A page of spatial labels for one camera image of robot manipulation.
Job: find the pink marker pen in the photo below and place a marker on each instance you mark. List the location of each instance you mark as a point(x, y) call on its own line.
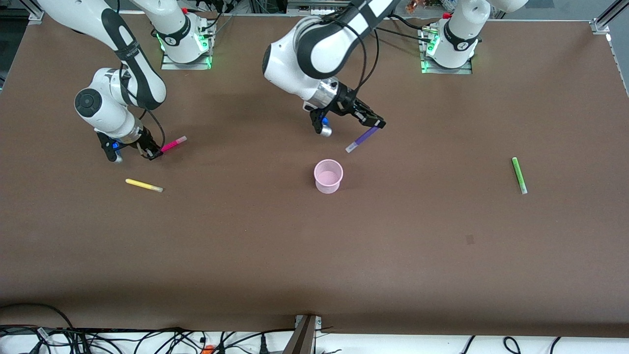
point(174, 143)

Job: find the aluminium table frame post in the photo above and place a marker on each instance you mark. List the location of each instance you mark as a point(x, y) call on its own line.
point(300, 339)

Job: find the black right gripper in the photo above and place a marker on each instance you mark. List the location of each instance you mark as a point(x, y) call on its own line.
point(145, 142)

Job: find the pink cup pen holder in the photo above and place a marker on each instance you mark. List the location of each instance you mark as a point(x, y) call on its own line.
point(328, 179)

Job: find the purple marker pen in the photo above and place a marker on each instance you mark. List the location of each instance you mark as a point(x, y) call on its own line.
point(361, 139)

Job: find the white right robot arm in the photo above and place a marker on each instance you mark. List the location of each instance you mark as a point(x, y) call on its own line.
point(98, 105)

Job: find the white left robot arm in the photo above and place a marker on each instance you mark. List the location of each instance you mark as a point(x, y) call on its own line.
point(319, 49)

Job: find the green marker pen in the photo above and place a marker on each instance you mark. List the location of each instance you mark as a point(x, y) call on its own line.
point(519, 175)

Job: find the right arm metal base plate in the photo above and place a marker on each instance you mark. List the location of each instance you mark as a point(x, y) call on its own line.
point(185, 66)

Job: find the yellow marker pen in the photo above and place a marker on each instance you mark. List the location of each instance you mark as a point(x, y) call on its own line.
point(142, 185)

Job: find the aluminium rail with sockets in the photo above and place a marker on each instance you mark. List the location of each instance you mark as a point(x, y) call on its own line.
point(314, 6)

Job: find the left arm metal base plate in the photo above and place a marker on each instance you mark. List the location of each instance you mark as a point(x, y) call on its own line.
point(447, 71)

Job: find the aluminium frame corner profile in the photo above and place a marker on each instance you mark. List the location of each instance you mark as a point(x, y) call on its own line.
point(35, 14)
point(603, 22)

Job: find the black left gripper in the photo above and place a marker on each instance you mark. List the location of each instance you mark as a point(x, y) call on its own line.
point(347, 105)

